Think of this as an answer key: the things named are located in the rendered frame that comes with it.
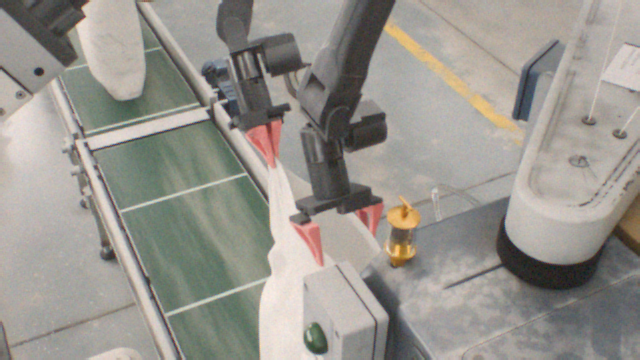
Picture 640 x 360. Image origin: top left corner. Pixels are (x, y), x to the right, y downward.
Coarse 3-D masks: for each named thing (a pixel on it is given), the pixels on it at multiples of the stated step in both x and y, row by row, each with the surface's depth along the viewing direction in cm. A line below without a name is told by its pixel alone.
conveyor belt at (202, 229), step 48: (144, 144) 235; (192, 144) 236; (144, 192) 218; (192, 192) 218; (240, 192) 218; (144, 240) 202; (192, 240) 203; (240, 240) 203; (192, 288) 189; (240, 288) 190; (192, 336) 178; (240, 336) 178
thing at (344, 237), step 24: (288, 192) 121; (312, 192) 121; (288, 216) 126; (336, 216) 120; (288, 240) 129; (336, 240) 123; (360, 240) 116; (288, 264) 134; (312, 264) 114; (360, 264) 119; (264, 288) 137; (288, 288) 131; (264, 312) 136; (288, 312) 128; (264, 336) 140; (288, 336) 126
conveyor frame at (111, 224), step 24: (216, 120) 249; (240, 144) 231; (264, 168) 221; (96, 192) 212; (264, 192) 222; (120, 216) 210; (120, 240) 197; (120, 264) 208; (144, 288) 184; (144, 312) 195
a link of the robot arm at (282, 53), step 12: (228, 24) 122; (240, 24) 123; (228, 36) 123; (240, 36) 123; (264, 36) 129; (276, 36) 126; (288, 36) 127; (228, 48) 124; (240, 48) 124; (264, 48) 126; (276, 48) 126; (288, 48) 126; (276, 60) 126; (288, 60) 126; (300, 60) 127; (276, 72) 127; (288, 72) 129
